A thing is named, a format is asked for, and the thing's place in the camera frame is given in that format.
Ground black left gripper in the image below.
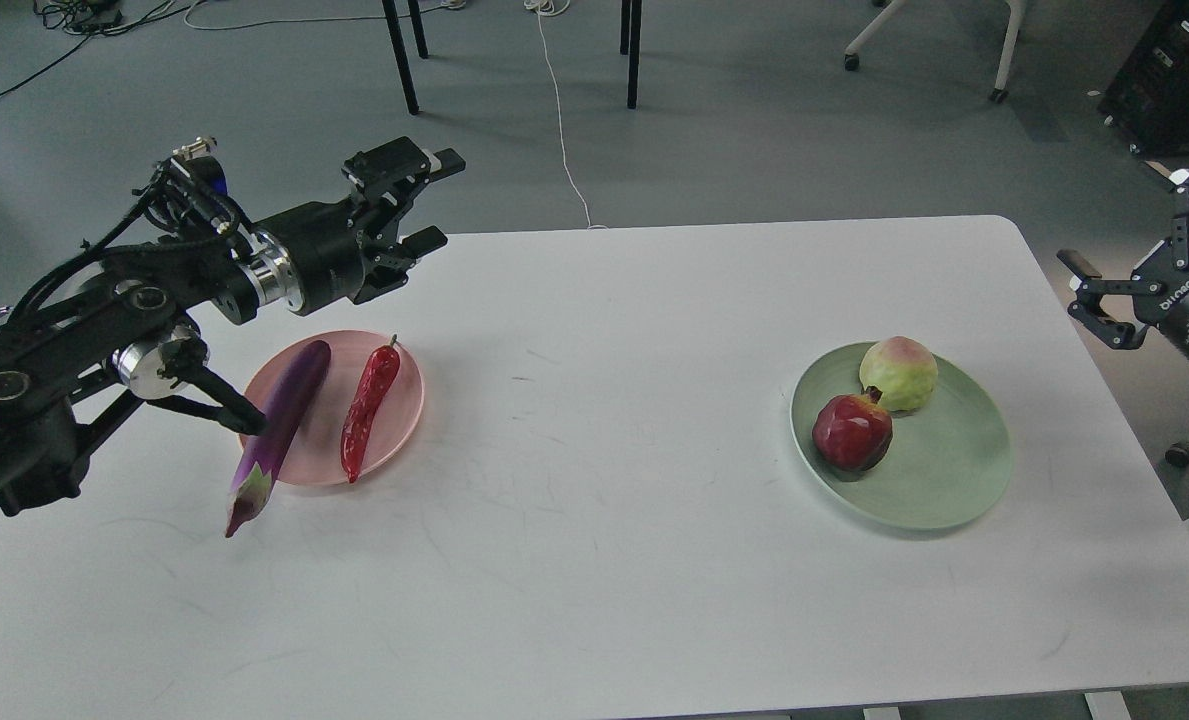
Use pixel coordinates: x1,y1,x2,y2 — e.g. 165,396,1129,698
256,138,466,316

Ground red chili pepper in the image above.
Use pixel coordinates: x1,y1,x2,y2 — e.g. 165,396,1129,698
339,334,402,484

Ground purple eggplant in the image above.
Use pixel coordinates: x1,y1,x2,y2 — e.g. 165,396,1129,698
224,340,332,539

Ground green pink peach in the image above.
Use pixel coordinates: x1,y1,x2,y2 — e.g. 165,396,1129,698
858,336,940,413

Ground red pomegranate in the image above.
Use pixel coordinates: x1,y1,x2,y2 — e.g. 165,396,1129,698
812,386,894,473

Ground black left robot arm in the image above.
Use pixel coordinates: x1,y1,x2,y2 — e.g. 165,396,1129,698
0,137,465,516

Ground black equipment case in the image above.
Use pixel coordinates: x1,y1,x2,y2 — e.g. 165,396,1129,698
1097,1,1189,158

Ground black table leg left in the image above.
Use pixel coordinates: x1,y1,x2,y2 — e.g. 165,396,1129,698
382,0,429,116

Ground black table leg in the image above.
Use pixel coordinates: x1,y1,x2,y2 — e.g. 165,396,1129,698
382,0,429,116
619,0,644,110

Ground white chair base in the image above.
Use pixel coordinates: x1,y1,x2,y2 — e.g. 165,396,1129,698
844,1,1028,105

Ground pink plate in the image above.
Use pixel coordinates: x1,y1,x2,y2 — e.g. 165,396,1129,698
245,331,424,487

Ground green plate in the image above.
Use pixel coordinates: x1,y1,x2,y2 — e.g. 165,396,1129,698
789,342,1015,533

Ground black table leg right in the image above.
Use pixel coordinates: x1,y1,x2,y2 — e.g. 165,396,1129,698
619,0,644,110

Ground white floor cable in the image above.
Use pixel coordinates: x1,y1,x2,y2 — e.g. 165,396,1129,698
524,0,609,230

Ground black floor cables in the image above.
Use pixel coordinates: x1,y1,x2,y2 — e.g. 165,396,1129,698
0,0,470,116

